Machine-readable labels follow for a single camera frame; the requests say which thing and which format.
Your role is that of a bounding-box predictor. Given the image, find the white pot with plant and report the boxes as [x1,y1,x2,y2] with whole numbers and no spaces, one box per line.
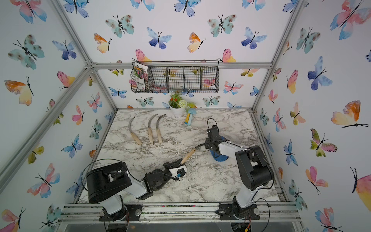
[168,92,196,118]

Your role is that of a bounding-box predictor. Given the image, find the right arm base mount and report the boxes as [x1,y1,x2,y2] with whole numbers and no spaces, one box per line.
[215,201,260,221]

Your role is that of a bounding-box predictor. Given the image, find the sickle wooden handle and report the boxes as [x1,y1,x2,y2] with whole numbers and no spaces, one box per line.
[148,114,157,144]
[156,114,166,144]
[128,116,143,146]
[180,143,205,165]

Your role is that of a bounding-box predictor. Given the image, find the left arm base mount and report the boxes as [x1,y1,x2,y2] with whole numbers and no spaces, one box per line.
[99,204,143,222]

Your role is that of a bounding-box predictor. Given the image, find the yellow handled garden tool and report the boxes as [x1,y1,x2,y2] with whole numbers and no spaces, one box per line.
[185,113,190,125]

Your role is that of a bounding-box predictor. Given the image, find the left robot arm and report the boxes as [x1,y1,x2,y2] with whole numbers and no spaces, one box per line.
[83,159,187,221]

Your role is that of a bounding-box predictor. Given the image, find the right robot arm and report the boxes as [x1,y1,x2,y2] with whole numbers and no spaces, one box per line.
[205,125,274,220]

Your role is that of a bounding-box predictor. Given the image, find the aluminium front rail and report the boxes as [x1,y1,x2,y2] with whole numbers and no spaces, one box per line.
[58,202,301,224]

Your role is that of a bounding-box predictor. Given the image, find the teal garden trowel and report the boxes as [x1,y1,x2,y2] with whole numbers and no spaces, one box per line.
[187,108,197,126]

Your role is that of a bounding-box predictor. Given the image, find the blue microfiber rag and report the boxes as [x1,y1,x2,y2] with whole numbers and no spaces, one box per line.
[207,135,229,162]

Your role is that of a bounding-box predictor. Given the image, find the seed packet in basket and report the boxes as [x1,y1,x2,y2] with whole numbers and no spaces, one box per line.
[133,62,148,90]

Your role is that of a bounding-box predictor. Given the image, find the black wire wall basket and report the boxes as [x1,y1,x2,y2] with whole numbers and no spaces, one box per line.
[130,60,220,94]

